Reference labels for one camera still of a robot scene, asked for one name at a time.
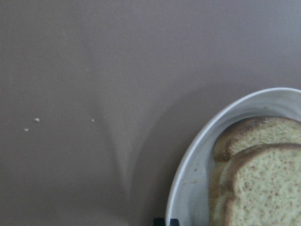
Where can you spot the bread slice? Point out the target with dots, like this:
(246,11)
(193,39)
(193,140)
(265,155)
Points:
(242,135)
(262,187)

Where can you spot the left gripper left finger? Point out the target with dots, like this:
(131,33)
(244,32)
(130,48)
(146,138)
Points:
(158,222)

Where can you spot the white plate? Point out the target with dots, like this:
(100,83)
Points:
(188,197)

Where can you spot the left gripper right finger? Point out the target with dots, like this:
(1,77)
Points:
(174,222)

